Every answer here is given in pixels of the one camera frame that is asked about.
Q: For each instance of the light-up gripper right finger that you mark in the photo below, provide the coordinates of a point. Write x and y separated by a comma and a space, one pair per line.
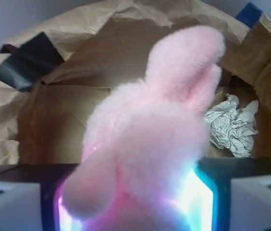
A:
228, 194

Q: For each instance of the light-up gripper left finger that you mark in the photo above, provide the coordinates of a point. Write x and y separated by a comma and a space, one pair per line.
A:
30, 198

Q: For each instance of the crumpled white paper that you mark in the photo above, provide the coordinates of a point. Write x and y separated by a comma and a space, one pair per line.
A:
231, 127

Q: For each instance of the brown paper bag bin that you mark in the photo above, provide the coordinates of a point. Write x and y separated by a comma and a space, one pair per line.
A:
106, 44

